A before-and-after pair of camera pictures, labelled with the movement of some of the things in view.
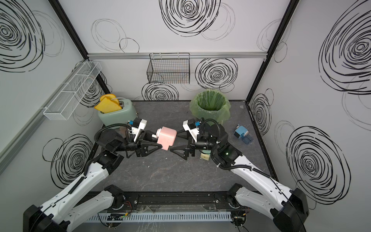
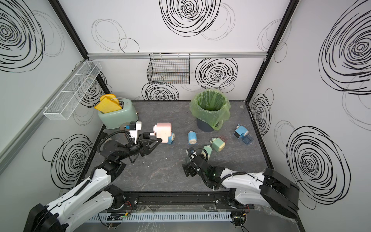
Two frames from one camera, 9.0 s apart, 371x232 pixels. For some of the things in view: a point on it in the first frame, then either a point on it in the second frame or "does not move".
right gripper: (181, 148) → (189, 166)
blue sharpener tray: (247, 139) does not move
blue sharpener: (240, 130) does not move
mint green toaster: (122, 116) does not move
